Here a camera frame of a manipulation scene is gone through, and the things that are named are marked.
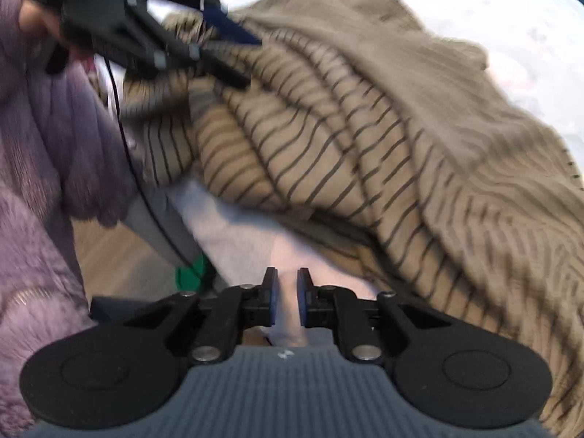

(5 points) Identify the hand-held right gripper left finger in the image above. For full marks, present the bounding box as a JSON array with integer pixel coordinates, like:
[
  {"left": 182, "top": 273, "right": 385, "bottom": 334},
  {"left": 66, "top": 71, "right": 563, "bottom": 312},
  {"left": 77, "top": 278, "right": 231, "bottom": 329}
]
[{"left": 123, "top": 267, "right": 279, "bottom": 366}]

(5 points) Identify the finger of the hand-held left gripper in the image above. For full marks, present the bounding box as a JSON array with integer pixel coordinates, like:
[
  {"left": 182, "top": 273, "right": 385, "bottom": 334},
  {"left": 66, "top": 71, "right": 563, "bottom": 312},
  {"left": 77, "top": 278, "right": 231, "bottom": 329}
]
[
  {"left": 153, "top": 0, "right": 262, "bottom": 46},
  {"left": 123, "top": 0, "right": 251, "bottom": 89}
]

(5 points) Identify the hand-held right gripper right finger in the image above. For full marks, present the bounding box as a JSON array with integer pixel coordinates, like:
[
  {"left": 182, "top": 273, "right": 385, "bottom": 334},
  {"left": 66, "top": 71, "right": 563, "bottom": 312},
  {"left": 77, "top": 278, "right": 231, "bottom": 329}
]
[{"left": 297, "top": 268, "right": 452, "bottom": 366}]

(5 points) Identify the tan striped shirt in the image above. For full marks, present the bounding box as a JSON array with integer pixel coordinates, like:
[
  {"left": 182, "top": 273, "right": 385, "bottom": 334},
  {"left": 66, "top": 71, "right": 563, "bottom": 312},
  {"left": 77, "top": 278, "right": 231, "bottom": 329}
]
[{"left": 119, "top": 0, "right": 584, "bottom": 438}]

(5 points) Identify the person's left hand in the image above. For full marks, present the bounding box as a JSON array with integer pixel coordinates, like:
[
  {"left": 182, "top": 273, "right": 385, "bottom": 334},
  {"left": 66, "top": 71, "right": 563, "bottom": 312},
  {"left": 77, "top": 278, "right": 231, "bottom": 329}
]
[{"left": 18, "top": 0, "right": 69, "bottom": 54}]

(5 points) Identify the green object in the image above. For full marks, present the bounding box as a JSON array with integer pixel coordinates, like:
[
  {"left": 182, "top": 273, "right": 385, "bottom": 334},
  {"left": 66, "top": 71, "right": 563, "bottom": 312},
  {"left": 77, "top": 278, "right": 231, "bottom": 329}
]
[{"left": 176, "top": 254, "right": 217, "bottom": 293}]

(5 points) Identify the grey cloth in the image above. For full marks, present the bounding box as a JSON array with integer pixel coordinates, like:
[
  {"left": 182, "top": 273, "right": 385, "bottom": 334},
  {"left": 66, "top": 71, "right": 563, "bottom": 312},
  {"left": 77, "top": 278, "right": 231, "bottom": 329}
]
[{"left": 119, "top": 187, "right": 204, "bottom": 268}]

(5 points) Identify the purple fleece jacket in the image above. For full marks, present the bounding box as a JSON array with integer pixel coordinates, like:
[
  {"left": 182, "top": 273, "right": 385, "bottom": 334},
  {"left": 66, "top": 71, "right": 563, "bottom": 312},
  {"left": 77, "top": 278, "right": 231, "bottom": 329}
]
[{"left": 0, "top": 182, "right": 99, "bottom": 434}]

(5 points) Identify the black cable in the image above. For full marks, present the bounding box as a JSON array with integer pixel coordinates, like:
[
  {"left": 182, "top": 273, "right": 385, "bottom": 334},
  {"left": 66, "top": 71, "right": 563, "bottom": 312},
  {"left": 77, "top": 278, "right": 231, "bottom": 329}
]
[{"left": 104, "top": 55, "right": 195, "bottom": 269}]

